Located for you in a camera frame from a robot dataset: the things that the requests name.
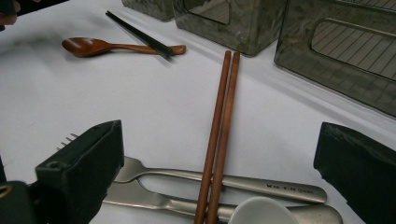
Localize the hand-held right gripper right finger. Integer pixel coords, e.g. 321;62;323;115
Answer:
313;121;396;224

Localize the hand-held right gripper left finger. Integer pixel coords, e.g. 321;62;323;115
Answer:
35;119;125;224

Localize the brown wooden spoon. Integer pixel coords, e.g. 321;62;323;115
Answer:
61;36;187;59

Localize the steel fork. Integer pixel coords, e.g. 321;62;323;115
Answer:
55;133;328;204

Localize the smoky translucent plastic bin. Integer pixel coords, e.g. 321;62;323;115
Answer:
120;0;176;22
274;0;396;119
172;0;289;57

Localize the white ceramic spoon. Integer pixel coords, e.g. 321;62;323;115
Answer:
228;196;300;224

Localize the black chopstick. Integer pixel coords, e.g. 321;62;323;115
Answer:
106;11;175;60
105;9;173;57

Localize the brown wooden chopstick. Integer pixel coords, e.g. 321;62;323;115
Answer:
205;50;241;224
193;49;233;224

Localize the steel serrated knife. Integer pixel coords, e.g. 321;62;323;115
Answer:
102;180;344;224

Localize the white table cover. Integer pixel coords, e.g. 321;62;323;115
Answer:
0;0;396;224

